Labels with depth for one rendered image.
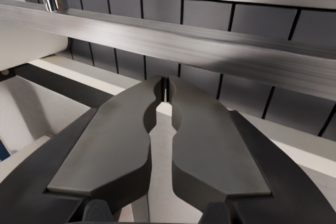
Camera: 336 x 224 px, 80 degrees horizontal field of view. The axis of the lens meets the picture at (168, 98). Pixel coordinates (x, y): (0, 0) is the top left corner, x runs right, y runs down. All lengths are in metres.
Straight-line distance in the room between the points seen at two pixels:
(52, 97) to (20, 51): 0.16
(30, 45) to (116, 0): 0.10
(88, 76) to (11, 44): 0.07
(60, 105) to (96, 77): 0.18
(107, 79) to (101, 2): 0.07
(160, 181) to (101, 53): 0.27
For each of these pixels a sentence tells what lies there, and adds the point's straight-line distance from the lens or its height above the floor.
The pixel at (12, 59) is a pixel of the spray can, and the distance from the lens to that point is 0.25.
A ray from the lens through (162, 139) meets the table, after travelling 0.33.
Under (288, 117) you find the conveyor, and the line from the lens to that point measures 0.18.
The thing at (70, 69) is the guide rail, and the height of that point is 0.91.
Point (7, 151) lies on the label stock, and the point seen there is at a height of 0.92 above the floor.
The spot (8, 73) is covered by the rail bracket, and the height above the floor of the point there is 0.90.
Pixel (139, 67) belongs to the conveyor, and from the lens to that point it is 0.21.
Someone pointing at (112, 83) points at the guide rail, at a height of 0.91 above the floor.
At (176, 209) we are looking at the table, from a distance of 0.46.
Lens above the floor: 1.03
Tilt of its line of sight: 46 degrees down
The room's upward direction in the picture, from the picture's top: 132 degrees counter-clockwise
